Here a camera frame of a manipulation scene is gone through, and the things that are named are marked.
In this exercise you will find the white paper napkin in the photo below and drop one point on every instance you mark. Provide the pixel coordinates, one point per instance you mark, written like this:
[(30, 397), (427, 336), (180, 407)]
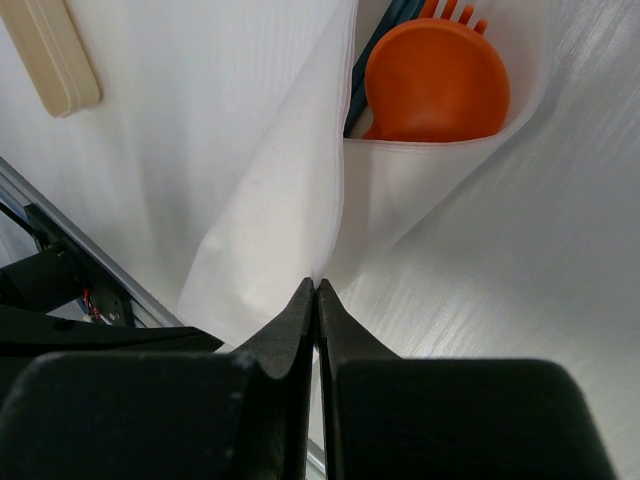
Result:
[(313, 204)]

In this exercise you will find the beige utensil case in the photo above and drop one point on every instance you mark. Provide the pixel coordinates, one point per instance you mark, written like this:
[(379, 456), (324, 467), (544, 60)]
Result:
[(53, 54)]

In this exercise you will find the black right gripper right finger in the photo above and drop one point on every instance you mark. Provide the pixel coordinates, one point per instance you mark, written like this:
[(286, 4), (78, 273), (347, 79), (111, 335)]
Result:
[(387, 417)]

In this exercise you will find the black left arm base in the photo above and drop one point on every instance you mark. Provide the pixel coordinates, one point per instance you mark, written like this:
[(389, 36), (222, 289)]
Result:
[(42, 282)]

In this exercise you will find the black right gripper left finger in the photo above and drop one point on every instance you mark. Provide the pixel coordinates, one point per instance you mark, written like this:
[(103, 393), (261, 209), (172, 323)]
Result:
[(241, 414)]

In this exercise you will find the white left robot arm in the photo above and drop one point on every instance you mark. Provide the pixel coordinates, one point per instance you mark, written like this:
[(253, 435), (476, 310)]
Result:
[(27, 335)]

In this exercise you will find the orange plastic spoon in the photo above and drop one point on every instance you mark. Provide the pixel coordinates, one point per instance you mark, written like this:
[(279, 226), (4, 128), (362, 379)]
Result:
[(444, 83)]

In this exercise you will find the orange plastic fork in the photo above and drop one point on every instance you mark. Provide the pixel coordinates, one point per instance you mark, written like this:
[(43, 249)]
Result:
[(450, 10)]

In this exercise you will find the aluminium front rail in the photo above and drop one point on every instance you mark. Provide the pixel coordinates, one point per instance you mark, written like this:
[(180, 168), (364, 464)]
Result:
[(106, 289)]

